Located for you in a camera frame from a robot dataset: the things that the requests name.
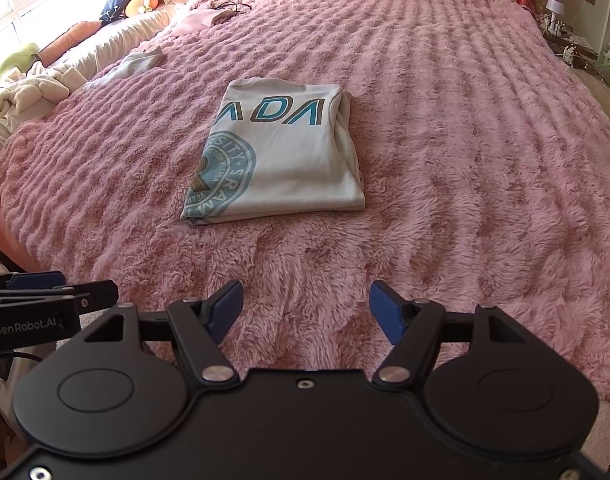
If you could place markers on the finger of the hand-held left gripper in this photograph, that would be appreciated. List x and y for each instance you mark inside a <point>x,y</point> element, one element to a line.
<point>35,280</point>
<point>97,295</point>

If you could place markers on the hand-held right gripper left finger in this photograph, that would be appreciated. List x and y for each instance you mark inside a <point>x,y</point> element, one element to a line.
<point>228,310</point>

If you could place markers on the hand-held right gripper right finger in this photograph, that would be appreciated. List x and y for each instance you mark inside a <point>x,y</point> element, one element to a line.
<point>387,310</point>

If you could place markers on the white printed sweatshirt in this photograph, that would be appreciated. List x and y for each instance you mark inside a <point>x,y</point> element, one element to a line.
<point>285,160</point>

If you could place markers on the pink fluffy blanket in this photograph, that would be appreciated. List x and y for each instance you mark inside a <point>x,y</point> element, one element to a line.
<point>460,160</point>

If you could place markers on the crumpled white cloth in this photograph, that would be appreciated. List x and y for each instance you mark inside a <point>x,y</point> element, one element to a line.
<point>25,95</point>

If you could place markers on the green plush toy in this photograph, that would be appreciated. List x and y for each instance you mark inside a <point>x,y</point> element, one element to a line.
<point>20,55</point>

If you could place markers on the small grey cloth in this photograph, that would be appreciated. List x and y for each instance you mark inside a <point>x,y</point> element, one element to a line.
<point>135,65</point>

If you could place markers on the orange pillow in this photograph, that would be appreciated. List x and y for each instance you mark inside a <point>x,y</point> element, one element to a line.
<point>70,37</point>

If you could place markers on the cream bolster pillow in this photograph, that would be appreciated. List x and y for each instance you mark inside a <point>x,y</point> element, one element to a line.
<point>115,35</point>

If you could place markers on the light pink cloth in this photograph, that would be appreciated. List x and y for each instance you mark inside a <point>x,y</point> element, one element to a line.
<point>197,22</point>

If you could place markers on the navy patterned pillow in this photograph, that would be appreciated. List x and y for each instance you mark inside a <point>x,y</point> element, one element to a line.
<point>117,2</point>

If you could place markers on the yellow plush toy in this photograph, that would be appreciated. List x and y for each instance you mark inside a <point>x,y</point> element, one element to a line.
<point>140,6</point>

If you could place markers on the white flowers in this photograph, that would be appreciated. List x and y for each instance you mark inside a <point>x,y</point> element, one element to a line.
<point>569,52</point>

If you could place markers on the white table lamp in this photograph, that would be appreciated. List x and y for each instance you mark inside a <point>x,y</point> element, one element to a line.
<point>555,6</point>

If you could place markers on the beige bed frame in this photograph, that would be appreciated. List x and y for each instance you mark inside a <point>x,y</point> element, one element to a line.
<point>595,85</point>

